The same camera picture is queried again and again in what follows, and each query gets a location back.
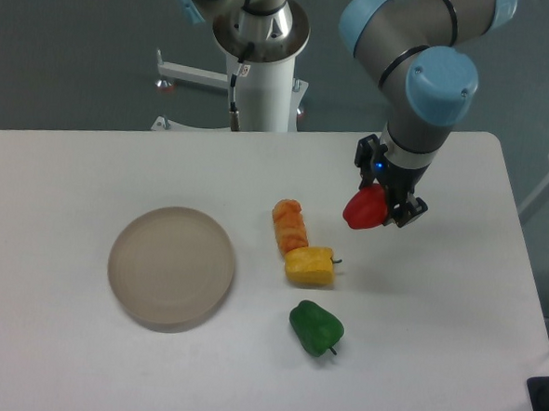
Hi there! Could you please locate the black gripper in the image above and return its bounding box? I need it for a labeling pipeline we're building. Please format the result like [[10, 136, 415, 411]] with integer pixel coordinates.
[[354, 134, 434, 228]]

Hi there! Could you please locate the red bell pepper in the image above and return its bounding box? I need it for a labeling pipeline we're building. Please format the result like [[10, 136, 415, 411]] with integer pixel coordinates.
[[342, 184, 388, 230]]

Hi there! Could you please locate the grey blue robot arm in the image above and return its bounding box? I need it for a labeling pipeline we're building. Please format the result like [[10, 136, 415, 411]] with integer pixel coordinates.
[[180, 0, 517, 230]]

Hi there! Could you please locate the orange bell pepper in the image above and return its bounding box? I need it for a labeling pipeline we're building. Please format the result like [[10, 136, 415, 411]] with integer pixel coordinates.
[[272, 199, 309, 256]]

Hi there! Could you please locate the yellow bell pepper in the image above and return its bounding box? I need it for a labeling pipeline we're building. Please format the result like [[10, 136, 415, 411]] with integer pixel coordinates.
[[284, 246, 341, 286]]

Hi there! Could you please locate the green bell pepper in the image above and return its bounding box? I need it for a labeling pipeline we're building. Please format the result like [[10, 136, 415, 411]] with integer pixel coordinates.
[[288, 299, 345, 357]]

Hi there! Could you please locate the beige round plate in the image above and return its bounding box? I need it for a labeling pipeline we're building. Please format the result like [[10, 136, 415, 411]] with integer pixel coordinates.
[[107, 206, 235, 332]]

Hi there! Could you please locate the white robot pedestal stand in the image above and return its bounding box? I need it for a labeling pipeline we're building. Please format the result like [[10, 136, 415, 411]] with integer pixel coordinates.
[[149, 0, 315, 141]]

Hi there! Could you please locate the black cable with connector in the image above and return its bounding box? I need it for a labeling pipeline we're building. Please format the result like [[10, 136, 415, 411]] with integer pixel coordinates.
[[225, 39, 256, 133]]

